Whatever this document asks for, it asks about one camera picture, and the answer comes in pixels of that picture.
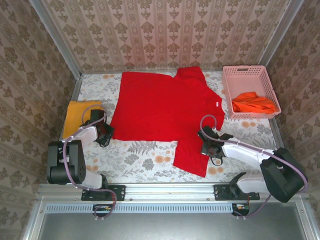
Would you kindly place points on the red t-shirt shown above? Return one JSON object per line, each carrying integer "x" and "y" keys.
{"x": 162, "y": 107}

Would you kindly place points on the grey sheet metal panel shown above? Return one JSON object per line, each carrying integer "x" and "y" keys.
{"x": 170, "y": 227}

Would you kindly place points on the pink plastic basket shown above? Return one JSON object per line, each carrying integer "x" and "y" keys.
{"x": 250, "y": 80}

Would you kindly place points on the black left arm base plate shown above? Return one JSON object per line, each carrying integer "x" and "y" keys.
{"x": 120, "y": 192}

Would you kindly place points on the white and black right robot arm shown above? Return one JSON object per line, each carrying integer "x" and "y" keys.
{"x": 245, "y": 152}

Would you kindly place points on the aluminium frame post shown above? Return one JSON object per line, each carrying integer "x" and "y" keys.
{"x": 55, "y": 37}
{"x": 277, "y": 42}

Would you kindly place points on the floral table cover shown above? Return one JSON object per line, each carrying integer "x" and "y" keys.
{"x": 145, "y": 162}

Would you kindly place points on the folded yellow t-shirt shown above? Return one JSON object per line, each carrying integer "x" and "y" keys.
{"x": 73, "y": 117}

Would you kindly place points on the aluminium mounting rail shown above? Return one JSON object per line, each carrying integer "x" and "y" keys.
{"x": 170, "y": 191}

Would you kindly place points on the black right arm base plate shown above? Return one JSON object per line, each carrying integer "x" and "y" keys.
{"x": 220, "y": 193}

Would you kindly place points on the black connector box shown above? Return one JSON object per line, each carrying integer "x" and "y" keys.
{"x": 241, "y": 208}
{"x": 102, "y": 208}

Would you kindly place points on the orange t-shirt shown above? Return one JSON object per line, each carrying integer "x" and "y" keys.
{"x": 250, "y": 105}

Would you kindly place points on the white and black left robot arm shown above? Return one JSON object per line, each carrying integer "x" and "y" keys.
{"x": 85, "y": 133}

